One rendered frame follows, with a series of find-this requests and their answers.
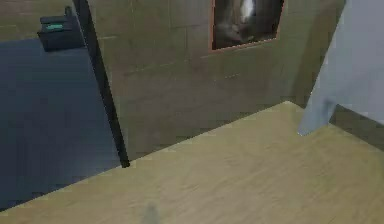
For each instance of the black cabinet with teal item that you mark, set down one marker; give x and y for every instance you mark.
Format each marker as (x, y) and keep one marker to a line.
(60, 33)

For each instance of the pale grey cupboard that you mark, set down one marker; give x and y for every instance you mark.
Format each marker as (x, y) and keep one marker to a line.
(353, 63)

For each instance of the black door frame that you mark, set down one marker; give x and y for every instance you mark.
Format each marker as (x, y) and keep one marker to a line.
(103, 83)

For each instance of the framed dark wall picture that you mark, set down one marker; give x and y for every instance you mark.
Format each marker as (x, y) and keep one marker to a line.
(246, 23)

